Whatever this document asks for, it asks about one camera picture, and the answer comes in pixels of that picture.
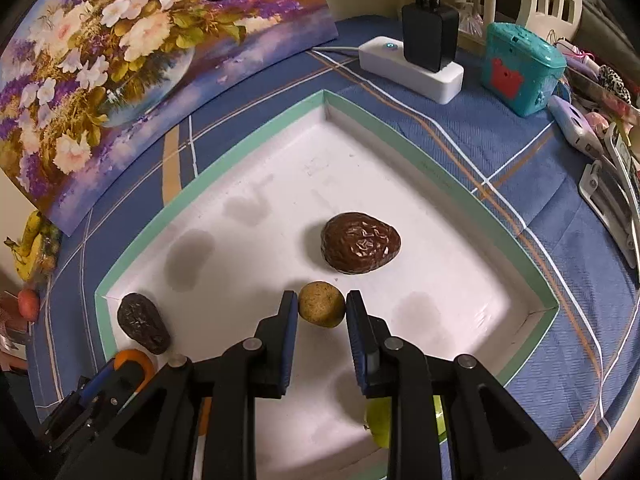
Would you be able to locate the floral painting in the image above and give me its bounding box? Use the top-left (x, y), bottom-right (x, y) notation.
top-left (0, 0), bottom-right (338, 236)

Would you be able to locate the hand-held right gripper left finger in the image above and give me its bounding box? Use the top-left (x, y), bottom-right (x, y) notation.
top-left (55, 290), bottom-right (300, 480)

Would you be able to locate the dark brown pear-shaped avocado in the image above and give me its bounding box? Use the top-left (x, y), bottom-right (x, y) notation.
top-left (116, 293), bottom-right (172, 356)

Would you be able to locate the teal-rimmed white box tray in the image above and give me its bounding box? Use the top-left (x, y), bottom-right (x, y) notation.
top-left (94, 89), bottom-right (560, 480)

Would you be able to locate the teal toy box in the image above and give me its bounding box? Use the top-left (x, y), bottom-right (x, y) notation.
top-left (481, 22), bottom-right (568, 118)

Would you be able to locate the white power strip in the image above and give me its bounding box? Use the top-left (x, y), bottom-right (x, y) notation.
top-left (312, 36), bottom-right (465, 106)

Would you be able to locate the white purple handheld device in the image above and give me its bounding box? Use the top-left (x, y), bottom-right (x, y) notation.
top-left (547, 95), bottom-right (603, 161)

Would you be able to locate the yellow banana bunch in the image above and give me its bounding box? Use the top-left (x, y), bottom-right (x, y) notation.
top-left (5, 210), bottom-right (46, 282)

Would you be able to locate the pink wrapped flower bouquet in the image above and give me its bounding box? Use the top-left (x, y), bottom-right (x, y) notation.
top-left (0, 292), bottom-right (32, 361)

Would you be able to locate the leopard print accessory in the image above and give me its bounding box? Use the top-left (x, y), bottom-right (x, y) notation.
top-left (597, 64), bottom-right (635, 106)

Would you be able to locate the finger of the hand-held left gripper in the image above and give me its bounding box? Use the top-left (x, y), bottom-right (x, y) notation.
top-left (80, 362), bottom-right (118, 403)
top-left (112, 360), bottom-right (151, 406)

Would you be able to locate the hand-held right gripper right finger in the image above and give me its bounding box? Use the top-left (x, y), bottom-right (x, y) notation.
top-left (345, 290), bottom-right (581, 480)

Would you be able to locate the green jujube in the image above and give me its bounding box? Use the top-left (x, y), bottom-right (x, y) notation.
top-left (364, 395), bottom-right (447, 450)

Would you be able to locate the clear plastic produce container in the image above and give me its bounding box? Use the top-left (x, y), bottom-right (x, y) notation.
top-left (30, 222), bottom-right (63, 273)

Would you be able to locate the tan round longan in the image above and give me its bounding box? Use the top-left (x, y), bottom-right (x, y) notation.
top-left (298, 281), bottom-right (347, 329)

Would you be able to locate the black charger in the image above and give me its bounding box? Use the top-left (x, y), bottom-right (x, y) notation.
top-left (401, 2), bottom-right (460, 73)

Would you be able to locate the red apple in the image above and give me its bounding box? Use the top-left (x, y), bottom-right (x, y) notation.
top-left (17, 289), bottom-right (41, 320)

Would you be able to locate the dark brown wrinkled passion fruit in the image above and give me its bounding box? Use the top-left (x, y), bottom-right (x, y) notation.
top-left (320, 212), bottom-right (402, 275)

